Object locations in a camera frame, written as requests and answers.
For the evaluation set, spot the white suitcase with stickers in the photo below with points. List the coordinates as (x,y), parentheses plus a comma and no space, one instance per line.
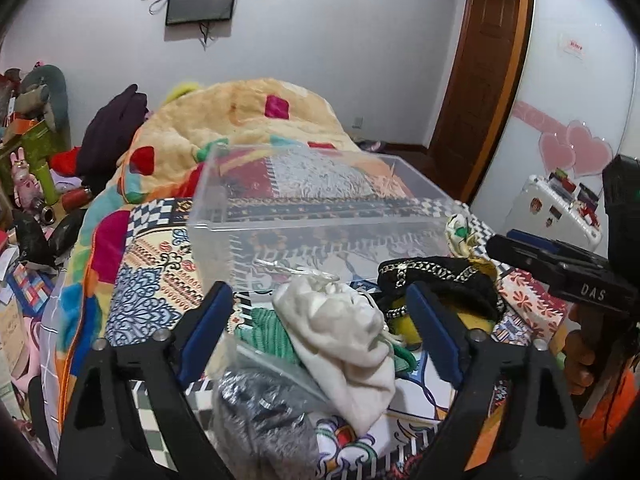
(543,209)

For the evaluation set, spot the black hat with chain trim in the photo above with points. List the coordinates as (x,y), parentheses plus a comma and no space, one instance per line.
(454,279)

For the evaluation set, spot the right hand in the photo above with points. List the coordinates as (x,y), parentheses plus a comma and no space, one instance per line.
(581,357)

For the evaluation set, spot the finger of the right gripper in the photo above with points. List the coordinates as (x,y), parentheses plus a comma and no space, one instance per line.
(554,246)
(550,257)

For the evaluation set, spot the dark purple garment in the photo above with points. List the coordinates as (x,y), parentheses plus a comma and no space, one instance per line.
(108,136)

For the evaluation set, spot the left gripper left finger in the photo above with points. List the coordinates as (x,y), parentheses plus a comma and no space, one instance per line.
(129,417)

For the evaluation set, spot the grey item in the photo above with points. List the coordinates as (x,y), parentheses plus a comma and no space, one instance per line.
(260,425)

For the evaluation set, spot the clear plastic storage box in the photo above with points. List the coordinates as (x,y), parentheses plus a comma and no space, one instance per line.
(261,210)

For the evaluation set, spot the colourful patterned bed sheet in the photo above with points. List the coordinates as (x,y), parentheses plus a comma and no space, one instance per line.
(135,272)

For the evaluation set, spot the pink heart wall decoration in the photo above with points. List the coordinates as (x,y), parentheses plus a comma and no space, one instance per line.
(575,148)

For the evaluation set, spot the grey green plush toy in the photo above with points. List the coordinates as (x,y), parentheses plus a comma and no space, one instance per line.
(43,93)

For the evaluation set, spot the brown wooden door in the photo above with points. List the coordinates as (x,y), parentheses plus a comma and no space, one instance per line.
(481,88)

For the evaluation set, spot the yellow sponge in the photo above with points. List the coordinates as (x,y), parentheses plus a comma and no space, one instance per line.
(399,322)

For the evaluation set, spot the wall mounted black monitor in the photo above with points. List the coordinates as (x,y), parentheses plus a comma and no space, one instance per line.
(181,12)

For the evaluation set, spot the yellow fleece blanket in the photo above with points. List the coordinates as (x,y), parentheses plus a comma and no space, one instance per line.
(164,159)

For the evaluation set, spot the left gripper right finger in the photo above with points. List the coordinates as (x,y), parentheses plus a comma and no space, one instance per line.
(511,417)

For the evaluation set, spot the green box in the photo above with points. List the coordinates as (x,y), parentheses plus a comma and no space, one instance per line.
(39,143)

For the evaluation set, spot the floral patterned cloth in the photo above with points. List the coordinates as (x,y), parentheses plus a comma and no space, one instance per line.
(462,241)

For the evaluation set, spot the pink rabbit figurine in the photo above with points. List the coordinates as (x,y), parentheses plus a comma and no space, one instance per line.
(27,189)

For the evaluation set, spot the white drawstring cloth bag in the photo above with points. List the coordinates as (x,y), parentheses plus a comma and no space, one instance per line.
(339,335)

